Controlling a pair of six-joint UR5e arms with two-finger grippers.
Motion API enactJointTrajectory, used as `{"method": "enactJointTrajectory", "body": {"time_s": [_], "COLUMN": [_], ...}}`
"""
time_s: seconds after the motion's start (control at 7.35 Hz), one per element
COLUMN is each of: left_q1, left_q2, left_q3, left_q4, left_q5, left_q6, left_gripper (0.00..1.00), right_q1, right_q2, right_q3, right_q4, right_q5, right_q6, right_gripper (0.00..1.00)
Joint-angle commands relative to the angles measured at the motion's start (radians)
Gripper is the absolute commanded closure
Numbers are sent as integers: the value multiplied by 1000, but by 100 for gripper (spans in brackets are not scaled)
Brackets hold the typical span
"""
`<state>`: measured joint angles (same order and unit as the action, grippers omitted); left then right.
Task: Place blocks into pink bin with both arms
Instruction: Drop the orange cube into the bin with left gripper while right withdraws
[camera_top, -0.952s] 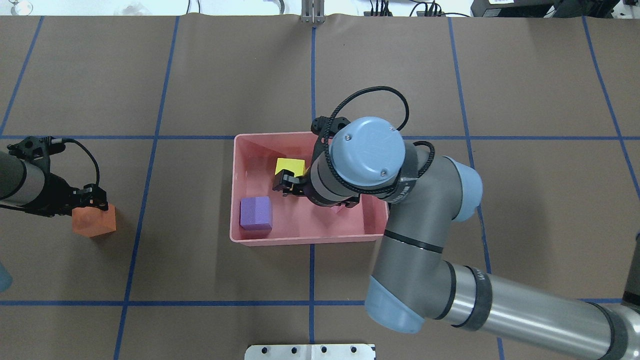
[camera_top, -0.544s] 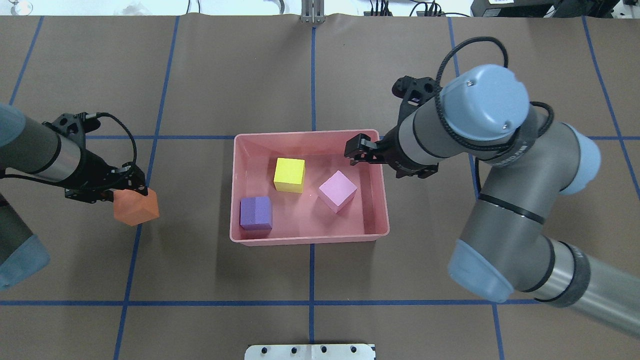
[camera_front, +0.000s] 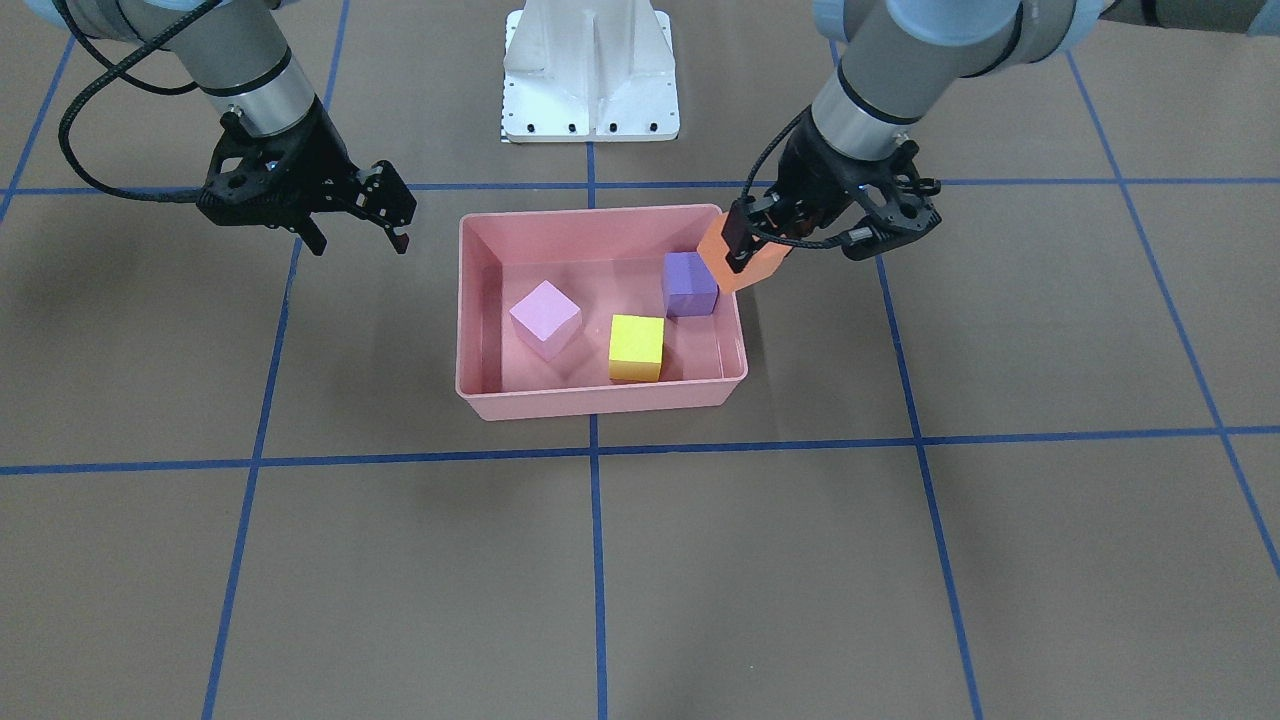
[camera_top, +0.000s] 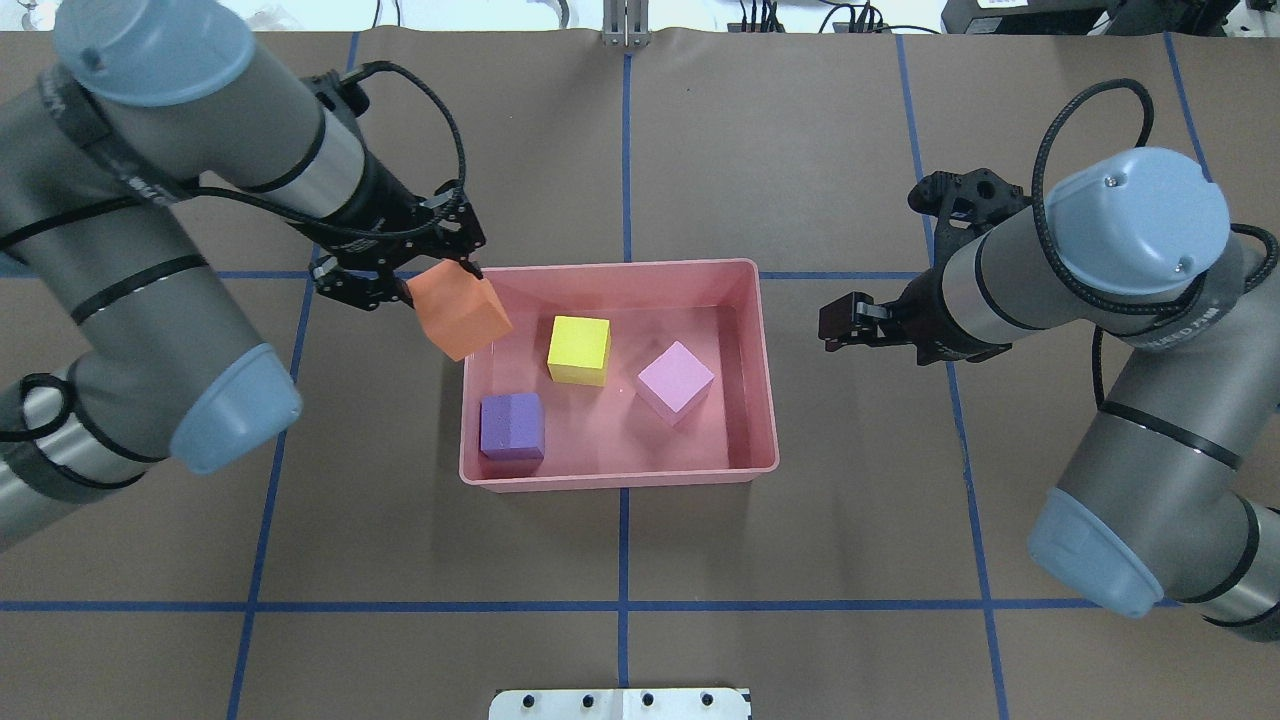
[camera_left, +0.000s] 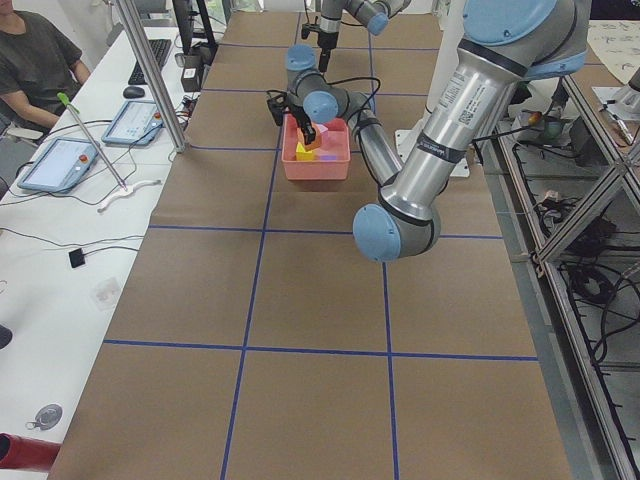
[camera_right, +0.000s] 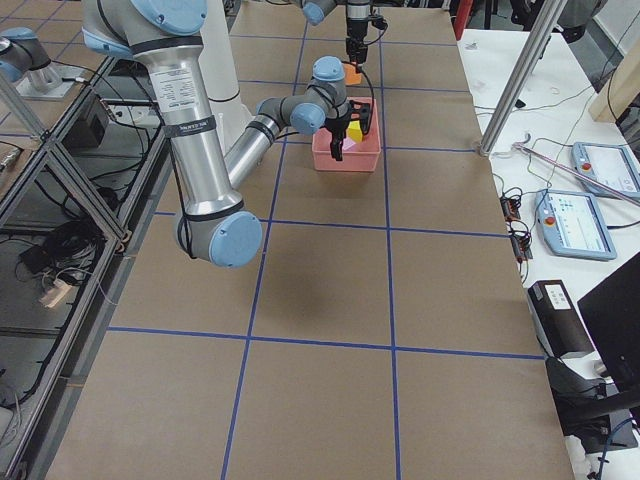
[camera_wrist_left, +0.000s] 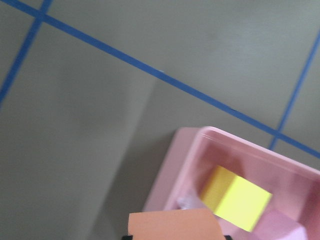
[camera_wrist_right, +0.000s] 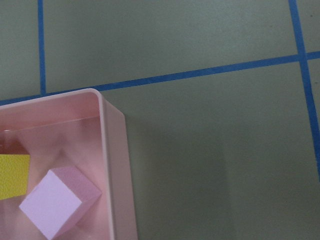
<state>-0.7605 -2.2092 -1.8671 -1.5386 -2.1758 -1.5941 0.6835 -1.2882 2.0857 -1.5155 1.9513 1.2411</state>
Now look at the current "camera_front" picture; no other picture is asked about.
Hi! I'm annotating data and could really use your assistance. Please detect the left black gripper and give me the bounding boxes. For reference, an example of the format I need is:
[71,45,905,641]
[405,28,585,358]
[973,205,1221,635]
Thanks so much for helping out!
[722,126,865,275]

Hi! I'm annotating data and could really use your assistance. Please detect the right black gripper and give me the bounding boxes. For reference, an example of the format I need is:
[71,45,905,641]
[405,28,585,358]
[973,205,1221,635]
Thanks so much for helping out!
[275,100,417,258]

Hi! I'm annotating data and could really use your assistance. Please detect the orange foam block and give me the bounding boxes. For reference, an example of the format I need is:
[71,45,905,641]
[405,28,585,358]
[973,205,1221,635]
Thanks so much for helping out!
[698,213,794,293]

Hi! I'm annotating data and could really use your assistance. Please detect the purple foam block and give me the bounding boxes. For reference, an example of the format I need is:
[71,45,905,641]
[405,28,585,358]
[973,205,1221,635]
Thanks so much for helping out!
[662,251,721,318]

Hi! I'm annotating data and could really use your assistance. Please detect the yellow foam block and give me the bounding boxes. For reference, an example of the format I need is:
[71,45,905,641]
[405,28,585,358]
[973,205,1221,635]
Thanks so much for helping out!
[607,314,666,382]

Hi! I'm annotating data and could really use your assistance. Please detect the pink foam block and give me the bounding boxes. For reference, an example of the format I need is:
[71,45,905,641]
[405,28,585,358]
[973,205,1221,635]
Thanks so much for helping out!
[508,281,582,361]

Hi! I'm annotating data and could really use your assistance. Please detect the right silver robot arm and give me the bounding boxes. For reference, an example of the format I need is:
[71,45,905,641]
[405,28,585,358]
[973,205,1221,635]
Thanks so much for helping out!
[29,1,417,255]

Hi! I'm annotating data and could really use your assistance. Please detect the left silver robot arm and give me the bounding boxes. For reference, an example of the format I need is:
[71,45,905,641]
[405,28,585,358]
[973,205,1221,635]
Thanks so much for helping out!
[699,1,1277,290]

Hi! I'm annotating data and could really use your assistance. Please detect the pink plastic bin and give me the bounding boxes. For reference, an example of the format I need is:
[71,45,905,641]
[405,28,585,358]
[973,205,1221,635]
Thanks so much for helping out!
[454,204,748,421]

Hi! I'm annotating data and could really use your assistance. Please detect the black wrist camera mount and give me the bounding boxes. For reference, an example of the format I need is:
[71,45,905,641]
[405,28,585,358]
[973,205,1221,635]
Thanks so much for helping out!
[196,111,300,231]

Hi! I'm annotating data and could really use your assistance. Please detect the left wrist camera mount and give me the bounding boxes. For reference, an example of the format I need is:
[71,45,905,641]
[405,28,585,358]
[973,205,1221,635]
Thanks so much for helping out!
[842,138,942,261]

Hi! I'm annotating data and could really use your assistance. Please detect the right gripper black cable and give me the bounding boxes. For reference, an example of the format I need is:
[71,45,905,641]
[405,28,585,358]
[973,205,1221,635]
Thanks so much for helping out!
[58,0,221,204]

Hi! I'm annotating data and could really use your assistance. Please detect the white pedestal column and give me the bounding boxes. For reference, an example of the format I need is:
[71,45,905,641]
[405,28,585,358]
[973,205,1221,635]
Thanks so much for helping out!
[500,1,681,143]

